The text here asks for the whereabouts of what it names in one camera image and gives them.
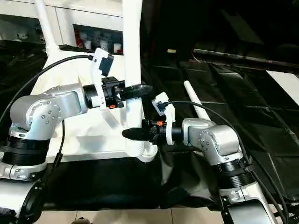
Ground white plastic table leg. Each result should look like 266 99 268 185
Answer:
34 0 59 57
121 0 146 158
183 80 212 121

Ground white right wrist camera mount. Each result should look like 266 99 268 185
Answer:
151 92 176 146

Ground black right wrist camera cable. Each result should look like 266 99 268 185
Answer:
160 100 288 224

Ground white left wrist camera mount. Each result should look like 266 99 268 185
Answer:
90 48 114 109

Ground grey metal rod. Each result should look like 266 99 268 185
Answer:
192 48 299 69

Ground white sideboard with glass doors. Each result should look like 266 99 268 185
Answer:
0 0 124 56

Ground black backdrop cloth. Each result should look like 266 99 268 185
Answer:
140 0 299 67

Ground black work mat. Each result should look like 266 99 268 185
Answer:
0 39 299 210

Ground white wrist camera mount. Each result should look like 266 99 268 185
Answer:
90 48 114 109
151 92 176 146

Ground white plastic table top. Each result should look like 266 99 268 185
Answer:
30 45 158 163

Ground white flat panel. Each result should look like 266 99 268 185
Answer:
265 70 299 107

